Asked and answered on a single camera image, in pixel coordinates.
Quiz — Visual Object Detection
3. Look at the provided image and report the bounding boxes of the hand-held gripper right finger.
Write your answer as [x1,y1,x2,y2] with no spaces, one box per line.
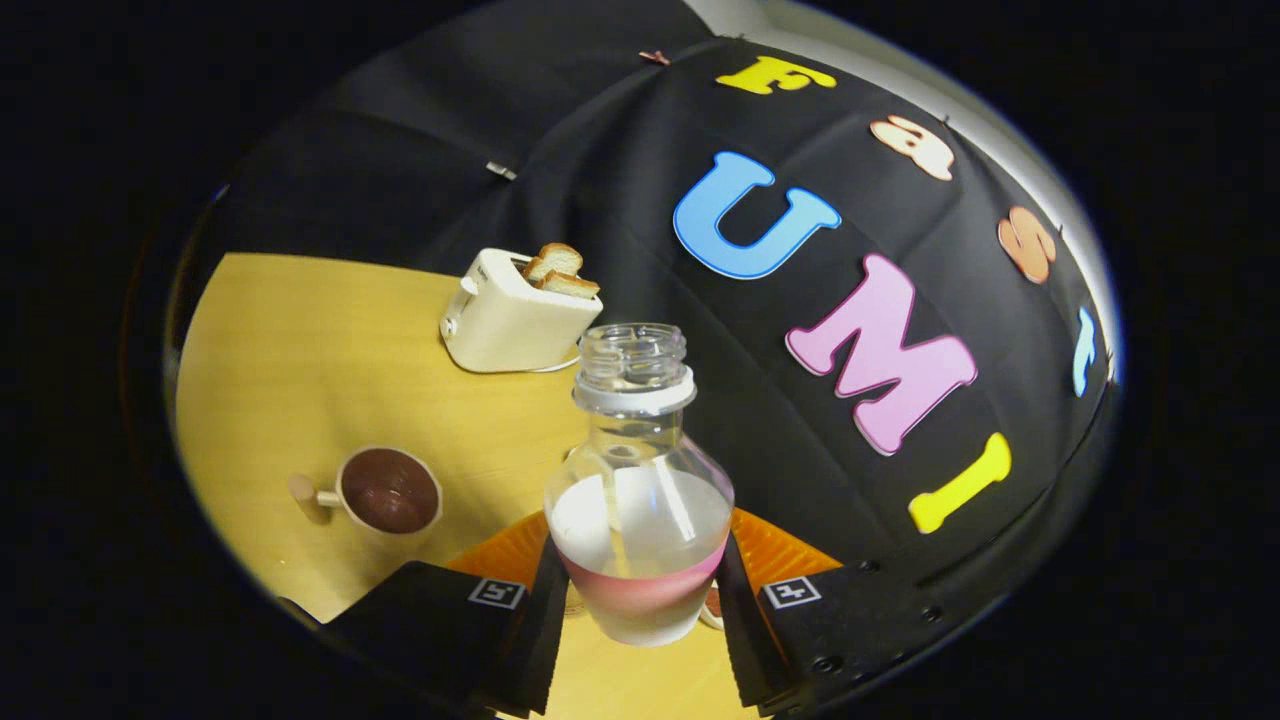
[715,508,1011,716]

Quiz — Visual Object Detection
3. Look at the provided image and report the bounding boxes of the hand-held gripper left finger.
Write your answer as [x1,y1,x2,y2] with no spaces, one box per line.
[285,512,571,716]

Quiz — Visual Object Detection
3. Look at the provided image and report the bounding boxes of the clear juice bottle pink label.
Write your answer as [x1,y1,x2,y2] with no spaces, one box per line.
[543,322,736,648]

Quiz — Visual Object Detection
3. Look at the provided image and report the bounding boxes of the beige cup with handle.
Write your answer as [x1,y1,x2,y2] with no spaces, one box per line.
[287,446,444,546]

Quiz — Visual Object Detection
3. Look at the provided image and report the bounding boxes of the cream toaster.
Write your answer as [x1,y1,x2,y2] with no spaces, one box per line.
[440,248,605,374]

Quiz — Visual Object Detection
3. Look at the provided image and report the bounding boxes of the wooden table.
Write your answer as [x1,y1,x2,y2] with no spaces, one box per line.
[175,252,761,720]

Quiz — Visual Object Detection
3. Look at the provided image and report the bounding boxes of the black backdrop cloth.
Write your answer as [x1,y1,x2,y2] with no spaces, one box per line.
[180,0,1116,601]

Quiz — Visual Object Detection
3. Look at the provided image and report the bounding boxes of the white toaster cable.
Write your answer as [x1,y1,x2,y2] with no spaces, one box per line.
[520,345,583,375]

